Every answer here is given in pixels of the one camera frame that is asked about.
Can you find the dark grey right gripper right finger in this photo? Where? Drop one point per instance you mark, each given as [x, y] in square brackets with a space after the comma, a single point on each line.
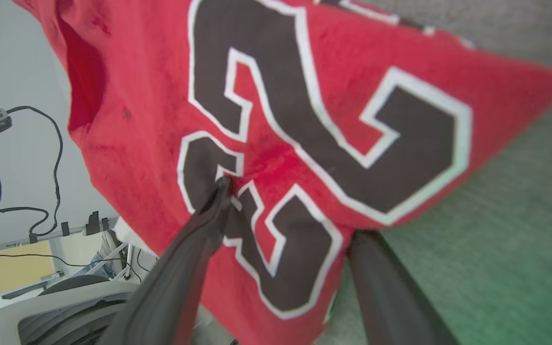
[396, 306]

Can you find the grey robot wheeled base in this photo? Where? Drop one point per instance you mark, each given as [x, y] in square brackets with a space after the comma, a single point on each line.
[27, 316]

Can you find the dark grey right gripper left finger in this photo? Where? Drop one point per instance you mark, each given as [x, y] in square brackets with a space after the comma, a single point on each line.
[170, 292]

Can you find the red jersey with black number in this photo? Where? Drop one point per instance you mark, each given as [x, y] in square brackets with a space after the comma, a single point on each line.
[343, 72]

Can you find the yellow board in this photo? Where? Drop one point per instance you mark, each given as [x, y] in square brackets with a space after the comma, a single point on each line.
[12, 270]

